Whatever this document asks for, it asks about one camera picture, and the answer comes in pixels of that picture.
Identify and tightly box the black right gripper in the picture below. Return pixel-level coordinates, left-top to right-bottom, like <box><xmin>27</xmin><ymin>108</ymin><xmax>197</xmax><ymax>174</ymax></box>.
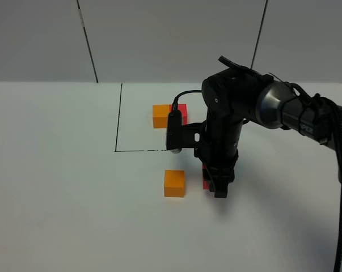
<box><xmin>202</xmin><ymin>118</ymin><xmax>243</xmax><ymax>198</ymax></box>

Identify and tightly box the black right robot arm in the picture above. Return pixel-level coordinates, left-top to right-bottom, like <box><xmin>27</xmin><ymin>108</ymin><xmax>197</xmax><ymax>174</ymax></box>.
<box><xmin>200</xmin><ymin>57</ymin><xmax>342</xmax><ymax>198</ymax></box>

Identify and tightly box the red template cube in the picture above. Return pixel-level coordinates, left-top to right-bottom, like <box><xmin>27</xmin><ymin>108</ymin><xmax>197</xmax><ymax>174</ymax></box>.
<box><xmin>167</xmin><ymin>104</ymin><xmax>188</xmax><ymax>126</ymax></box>

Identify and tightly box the orange template cube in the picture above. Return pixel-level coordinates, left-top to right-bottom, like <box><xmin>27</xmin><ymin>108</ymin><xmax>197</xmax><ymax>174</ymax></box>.
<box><xmin>152</xmin><ymin>104</ymin><xmax>171</xmax><ymax>129</ymax></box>

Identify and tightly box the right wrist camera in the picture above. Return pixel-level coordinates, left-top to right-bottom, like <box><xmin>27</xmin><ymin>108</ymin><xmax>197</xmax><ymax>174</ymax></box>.
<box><xmin>166</xmin><ymin>110</ymin><xmax>206</xmax><ymax>154</ymax></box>

